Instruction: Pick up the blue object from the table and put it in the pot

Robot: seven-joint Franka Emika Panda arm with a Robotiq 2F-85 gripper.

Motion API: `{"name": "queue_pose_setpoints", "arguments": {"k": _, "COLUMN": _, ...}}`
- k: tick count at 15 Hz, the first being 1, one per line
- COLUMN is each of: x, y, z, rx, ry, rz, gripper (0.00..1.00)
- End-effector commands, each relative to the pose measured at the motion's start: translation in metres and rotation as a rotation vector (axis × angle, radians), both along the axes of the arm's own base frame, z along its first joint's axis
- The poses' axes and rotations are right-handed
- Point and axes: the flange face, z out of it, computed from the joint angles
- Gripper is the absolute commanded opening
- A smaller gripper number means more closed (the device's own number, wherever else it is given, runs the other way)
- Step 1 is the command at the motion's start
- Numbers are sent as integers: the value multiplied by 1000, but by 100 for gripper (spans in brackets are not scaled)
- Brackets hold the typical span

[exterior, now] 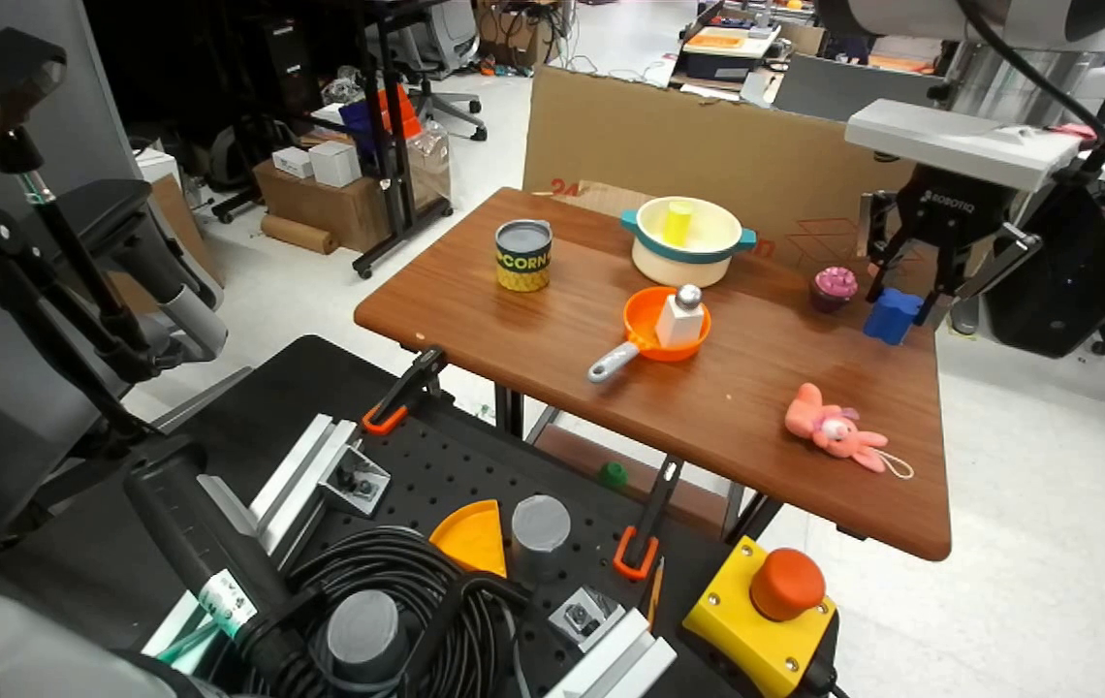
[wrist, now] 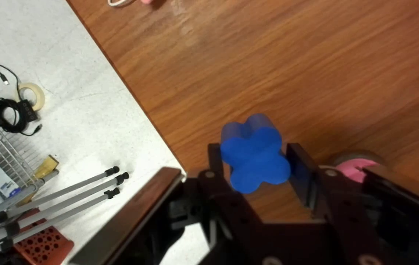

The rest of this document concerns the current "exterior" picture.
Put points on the orange-topped black box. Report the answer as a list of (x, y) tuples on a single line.
[(732, 39)]

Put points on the silver wrist camera bar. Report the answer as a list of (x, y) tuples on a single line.
[(962, 145)]

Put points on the black pole stand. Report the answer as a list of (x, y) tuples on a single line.
[(389, 142)]

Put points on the brown cardboard tube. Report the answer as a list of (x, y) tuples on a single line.
[(295, 234)]

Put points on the white salt shaker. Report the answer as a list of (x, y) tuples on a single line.
[(680, 316)]

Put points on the brown cardboard sheet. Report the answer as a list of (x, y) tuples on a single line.
[(708, 148)]

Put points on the grey plastic cylinder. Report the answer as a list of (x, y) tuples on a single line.
[(540, 532)]

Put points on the corn tin can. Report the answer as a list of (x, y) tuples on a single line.
[(525, 260)]

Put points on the yellow toy cylinder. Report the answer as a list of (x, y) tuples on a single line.
[(675, 222)]

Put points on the brown cardboard box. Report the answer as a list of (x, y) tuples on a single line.
[(343, 208)]

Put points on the dark grey cylinder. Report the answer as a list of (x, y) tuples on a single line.
[(361, 632)]

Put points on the orange toy frying pan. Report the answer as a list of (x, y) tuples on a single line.
[(640, 323)]

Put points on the black tube white label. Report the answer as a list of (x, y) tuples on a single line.
[(194, 523)]

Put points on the pink sprinkled cupcake toy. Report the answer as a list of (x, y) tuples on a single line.
[(836, 288)]

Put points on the green knob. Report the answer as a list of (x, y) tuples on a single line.
[(615, 475)]

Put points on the yellow emergency stop box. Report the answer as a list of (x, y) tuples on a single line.
[(746, 627)]

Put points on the black perforated mounting board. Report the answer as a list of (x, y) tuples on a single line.
[(474, 466)]

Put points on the aluminium extrusion bar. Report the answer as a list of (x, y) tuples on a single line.
[(304, 472), (615, 655)]

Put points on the orange wedge block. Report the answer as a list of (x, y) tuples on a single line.
[(474, 545)]

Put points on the grey table leg frame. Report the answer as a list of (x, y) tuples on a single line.
[(509, 411)]

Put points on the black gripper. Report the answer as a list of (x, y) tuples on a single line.
[(960, 216)]

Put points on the small metal bracket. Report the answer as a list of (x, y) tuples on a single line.
[(587, 616), (359, 481)]

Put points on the small white box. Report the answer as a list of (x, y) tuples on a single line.
[(335, 159), (291, 159)]

